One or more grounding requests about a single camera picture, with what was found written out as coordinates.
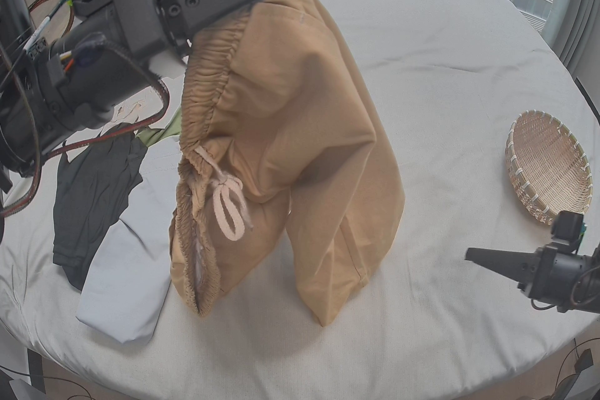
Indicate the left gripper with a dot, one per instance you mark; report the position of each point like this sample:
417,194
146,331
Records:
103,70

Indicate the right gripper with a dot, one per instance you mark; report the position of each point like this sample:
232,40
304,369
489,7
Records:
558,276

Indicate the tan shorts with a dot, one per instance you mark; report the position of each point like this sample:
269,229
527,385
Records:
300,131

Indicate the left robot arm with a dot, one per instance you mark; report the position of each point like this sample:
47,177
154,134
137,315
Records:
18,121

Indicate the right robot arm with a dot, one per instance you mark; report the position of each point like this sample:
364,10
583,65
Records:
591,276

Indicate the round woven basket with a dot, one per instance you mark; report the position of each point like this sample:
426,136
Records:
546,163

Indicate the white printed garment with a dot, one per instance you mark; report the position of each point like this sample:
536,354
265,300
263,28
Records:
140,105

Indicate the green garment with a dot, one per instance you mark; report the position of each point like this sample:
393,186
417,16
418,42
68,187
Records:
157,135

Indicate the black garment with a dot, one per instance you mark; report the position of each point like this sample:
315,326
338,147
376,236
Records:
93,192

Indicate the pale blue garment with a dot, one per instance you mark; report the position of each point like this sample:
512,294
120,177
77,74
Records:
126,276

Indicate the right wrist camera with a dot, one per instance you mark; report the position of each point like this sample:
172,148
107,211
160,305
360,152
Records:
568,229

